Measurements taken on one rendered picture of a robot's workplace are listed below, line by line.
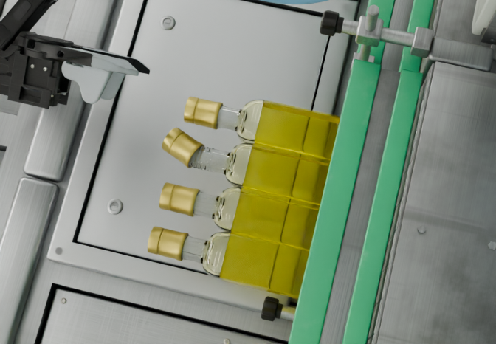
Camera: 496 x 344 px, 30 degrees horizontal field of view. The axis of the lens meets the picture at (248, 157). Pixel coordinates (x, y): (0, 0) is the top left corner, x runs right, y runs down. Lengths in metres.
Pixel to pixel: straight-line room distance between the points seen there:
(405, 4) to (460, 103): 0.21
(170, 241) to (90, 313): 0.23
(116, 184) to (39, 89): 0.23
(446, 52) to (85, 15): 0.58
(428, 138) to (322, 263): 0.18
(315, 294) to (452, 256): 0.15
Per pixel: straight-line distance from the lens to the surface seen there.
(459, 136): 1.03
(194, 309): 1.29
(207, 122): 1.18
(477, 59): 1.06
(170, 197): 1.15
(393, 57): 1.17
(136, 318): 1.31
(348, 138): 1.03
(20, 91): 1.15
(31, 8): 1.15
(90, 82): 1.12
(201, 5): 1.38
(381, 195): 1.02
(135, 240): 1.29
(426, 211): 1.00
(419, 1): 1.20
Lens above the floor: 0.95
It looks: 6 degrees up
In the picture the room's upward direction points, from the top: 77 degrees counter-clockwise
